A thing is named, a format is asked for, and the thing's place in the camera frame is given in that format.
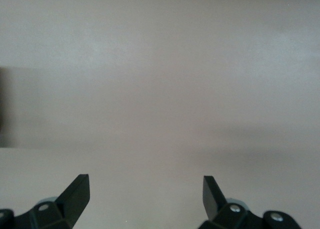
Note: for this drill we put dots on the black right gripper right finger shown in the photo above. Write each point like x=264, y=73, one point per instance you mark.
x=212, y=201

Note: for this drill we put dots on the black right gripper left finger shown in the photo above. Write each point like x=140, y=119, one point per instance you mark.
x=75, y=201

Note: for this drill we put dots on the black plastic box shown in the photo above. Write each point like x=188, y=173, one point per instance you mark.
x=1, y=101

